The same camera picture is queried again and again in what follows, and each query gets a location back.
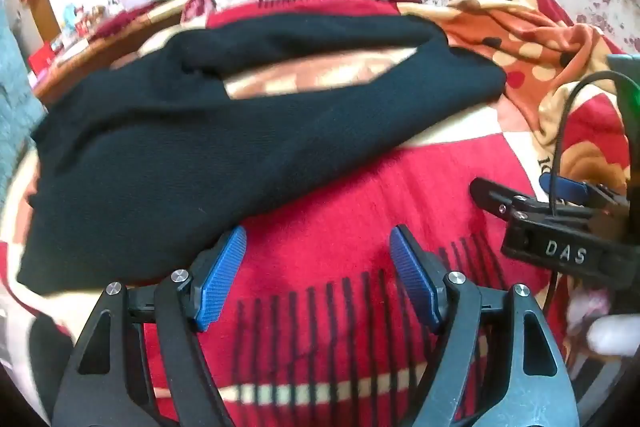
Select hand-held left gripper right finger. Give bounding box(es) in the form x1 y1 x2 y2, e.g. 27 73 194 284
389 224 582 427

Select red orange checked blanket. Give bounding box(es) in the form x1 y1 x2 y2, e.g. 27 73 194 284
0 0 638 427

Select person's right hand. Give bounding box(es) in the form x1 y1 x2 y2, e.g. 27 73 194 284
566 286 637 360

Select red box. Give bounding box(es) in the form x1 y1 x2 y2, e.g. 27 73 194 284
27 42 59 76

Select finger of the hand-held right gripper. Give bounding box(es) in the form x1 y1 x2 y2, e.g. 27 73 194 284
469 177 533 219
539 173 630 208

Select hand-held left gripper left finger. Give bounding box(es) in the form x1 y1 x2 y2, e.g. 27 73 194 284
52 226 249 427

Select wooden bed frame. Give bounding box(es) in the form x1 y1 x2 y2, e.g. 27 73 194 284
35 0 190 105

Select teal fluffy cloth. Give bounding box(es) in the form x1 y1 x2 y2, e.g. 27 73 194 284
0 14 49 195

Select black pants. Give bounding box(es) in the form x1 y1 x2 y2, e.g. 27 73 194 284
15 13 508 295

